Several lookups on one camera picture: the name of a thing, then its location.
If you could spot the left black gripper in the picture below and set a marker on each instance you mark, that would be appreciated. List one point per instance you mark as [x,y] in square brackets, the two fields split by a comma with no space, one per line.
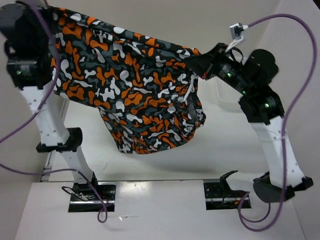
[29,9]

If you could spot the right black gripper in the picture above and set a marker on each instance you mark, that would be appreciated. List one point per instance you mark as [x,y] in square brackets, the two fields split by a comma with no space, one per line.
[208,70]

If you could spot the orange camouflage shorts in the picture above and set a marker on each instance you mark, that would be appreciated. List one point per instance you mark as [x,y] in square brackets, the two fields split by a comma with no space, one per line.
[145,94]

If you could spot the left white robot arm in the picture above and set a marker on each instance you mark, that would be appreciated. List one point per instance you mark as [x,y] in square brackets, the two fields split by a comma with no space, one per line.
[34,65]

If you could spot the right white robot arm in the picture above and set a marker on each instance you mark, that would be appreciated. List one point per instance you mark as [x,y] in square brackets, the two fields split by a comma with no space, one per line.
[264,111]

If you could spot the white plastic basket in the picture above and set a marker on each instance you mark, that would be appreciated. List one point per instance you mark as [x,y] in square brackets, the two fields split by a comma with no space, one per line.
[227,97]

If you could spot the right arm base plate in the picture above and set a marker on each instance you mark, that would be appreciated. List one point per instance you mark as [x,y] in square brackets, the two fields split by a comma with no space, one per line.
[217,198]

